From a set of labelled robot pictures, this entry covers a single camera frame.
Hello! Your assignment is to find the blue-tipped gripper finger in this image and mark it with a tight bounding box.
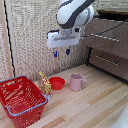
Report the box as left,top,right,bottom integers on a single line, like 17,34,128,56
65,46,72,56
53,48,59,58

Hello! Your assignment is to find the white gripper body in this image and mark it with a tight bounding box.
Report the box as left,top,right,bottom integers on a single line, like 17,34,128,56
45,27,82,50

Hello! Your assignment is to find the pink mug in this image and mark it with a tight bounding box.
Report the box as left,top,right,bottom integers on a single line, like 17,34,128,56
69,73,88,92

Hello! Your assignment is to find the red shopping basket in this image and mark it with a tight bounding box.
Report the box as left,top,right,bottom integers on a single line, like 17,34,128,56
0,75,50,128

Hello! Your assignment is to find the red plastic bowl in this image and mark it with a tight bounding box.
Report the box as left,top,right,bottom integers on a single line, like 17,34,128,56
48,76,66,91

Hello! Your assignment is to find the dark brown drawer cabinet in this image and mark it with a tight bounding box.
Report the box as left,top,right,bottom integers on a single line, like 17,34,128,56
82,9,128,83

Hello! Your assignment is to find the black cable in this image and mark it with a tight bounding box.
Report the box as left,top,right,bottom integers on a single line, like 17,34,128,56
80,19,128,38

